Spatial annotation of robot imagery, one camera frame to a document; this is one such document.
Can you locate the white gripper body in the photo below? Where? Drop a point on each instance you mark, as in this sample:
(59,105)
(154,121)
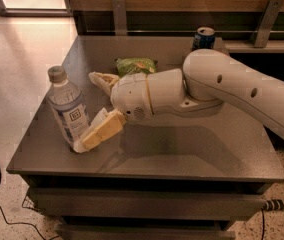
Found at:
(130,96)

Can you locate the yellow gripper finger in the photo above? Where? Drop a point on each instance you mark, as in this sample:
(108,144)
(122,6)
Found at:
(104,81)
(104,126)

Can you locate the clear plastic water bottle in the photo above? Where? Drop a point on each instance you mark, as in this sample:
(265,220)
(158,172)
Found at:
(67,103)

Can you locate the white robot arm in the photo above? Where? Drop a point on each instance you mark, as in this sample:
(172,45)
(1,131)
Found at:
(207,80)

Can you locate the green chip bag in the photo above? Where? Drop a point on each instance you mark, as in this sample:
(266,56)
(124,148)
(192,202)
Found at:
(127,66)

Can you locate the blue soda can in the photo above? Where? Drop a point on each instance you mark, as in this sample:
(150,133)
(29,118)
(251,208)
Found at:
(204,38)

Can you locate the grey drawer cabinet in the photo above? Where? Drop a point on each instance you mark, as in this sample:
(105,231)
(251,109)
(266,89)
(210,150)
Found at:
(165,178)

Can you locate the left metal bracket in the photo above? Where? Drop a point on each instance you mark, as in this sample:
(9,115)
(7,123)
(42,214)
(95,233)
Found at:
(119,17)

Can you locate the metal bracket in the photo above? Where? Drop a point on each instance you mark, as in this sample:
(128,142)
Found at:
(262,33)
(119,17)

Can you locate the right metal bracket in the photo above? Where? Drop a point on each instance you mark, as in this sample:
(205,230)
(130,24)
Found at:
(262,33)

